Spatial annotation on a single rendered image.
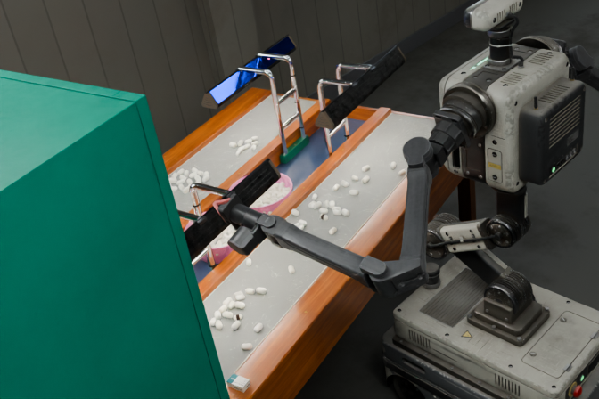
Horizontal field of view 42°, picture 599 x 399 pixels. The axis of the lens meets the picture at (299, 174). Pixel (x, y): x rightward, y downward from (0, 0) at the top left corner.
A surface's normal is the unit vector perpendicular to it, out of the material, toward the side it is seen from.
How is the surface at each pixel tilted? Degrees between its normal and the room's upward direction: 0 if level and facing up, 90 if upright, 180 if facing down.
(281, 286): 0
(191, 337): 90
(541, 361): 0
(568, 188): 0
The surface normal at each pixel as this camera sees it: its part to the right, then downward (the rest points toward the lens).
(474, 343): -0.14, -0.84
